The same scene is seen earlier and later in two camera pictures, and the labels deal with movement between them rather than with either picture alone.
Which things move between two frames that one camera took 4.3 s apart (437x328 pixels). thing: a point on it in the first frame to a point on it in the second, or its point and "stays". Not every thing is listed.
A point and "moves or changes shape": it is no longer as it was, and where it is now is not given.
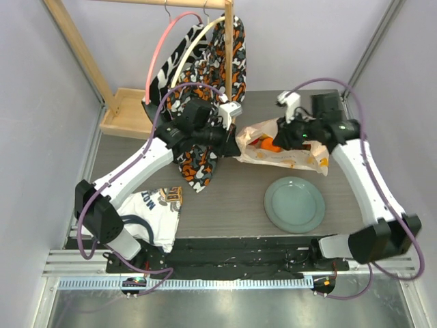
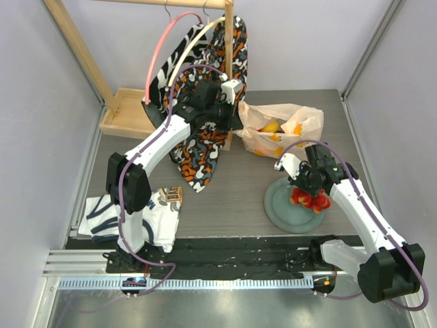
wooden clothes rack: [123, 114] stays
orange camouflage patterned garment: [202, 75] stays
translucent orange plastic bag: [255, 143] moves or changes shape
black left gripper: [228, 146] to [233, 121]
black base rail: [226, 257] stays
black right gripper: [283, 134] to [308, 186]
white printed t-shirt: [150, 214] stays
